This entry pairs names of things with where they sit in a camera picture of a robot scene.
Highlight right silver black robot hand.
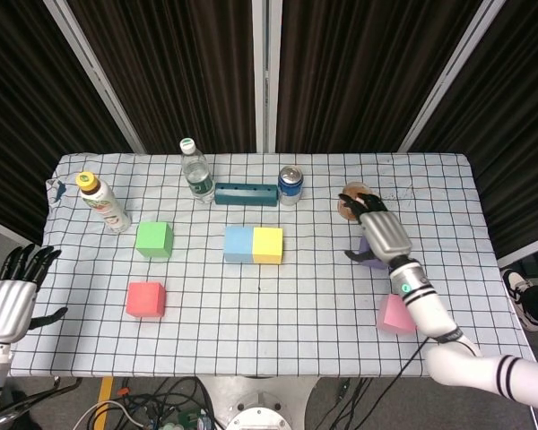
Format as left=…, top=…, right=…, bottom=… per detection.
left=338, top=191, right=413, bottom=269

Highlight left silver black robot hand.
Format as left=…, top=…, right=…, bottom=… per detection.
left=0, top=244, right=68, bottom=345

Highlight purple foam cube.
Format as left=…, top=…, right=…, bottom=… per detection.
left=357, top=236, right=389, bottom=270

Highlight pink foam cube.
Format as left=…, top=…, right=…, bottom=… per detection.
left=376, top=293, right=417, bottom=335

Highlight yellow foam cube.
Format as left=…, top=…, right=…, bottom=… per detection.
left=252, top=227, right=284, bottom=265

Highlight red foam cube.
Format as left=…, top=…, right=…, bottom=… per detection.
left=125, top=281, right=168, bottom=319

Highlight light blue foam cube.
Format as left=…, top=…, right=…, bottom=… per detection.
left=223, top=225, right=256, bottom=264

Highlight green foam cube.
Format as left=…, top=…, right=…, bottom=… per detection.
left=134, top=221, right=175, bottom=259

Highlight clear jar of rubber bands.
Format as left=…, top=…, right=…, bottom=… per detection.
left=337, top=181, right=374, bottom=221

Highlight blue soda can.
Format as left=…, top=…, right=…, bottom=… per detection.
left=277, top=165, right=305, bottom=207

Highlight yellow floor tape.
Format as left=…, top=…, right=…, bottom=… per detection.
left=93, top=375, right=115, bottom=430

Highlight white black sneaker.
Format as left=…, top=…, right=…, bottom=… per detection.
left=501, top=268, right=538, bottom=331

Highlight white drink bottle yellow cap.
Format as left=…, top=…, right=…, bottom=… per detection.
left=74, top=171, right=132, bottom=235

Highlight teal rectangular box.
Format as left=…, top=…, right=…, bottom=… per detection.
left=213, top=182, right=280, bottom=208

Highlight white black checkered tablecloth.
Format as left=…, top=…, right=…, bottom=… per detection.
left=7, top=151, right=524, bottom=378

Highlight dark pleated partition panel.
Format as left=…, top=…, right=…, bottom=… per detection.
left=66, top=0, right=257, bottom=154
left=0, top=0, right=134, bottom=245
left=275, top=0, right=482, bottom=154
left=407, top=0, right=538, bottom=259

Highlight clear water bottle green label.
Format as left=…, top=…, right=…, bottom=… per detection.
left=179, top=137, right=217, bottom=203

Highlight white partition base rail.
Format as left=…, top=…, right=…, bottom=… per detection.
left=0, top=213, right=41, bottom=248
left=497, top=232, right=538, bottom=263

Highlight white cable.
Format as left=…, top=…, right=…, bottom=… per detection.
left=74, top=400, right=152, bottom=430

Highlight black cables with green plug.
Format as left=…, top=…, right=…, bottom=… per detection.
left=331, top=377, right=377, bottom=430

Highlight black cable tangle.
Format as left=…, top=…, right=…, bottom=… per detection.
left=116, top=375, right=219, bottom=430

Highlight white partition frame post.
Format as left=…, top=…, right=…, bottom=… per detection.
left=398, top=0, right=508, bottom=153
left=42, top=0, right=147, bottom=154
left=250, top=0, right=282, bottom=153

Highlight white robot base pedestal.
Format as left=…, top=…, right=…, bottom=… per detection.
left=196, top=374, right=320, bottom=430

